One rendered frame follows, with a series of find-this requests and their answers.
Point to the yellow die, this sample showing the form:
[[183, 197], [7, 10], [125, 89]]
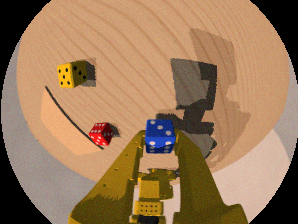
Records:
[[72, 74]]

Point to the blue die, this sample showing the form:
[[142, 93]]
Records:
[[159, 136]]

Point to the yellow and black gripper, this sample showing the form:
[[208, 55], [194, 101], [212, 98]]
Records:
[[110, 201]]

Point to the tan flat mat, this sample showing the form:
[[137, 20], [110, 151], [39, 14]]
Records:
[[63, 128]]

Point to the red die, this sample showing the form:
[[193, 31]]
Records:
[[101, 134]]

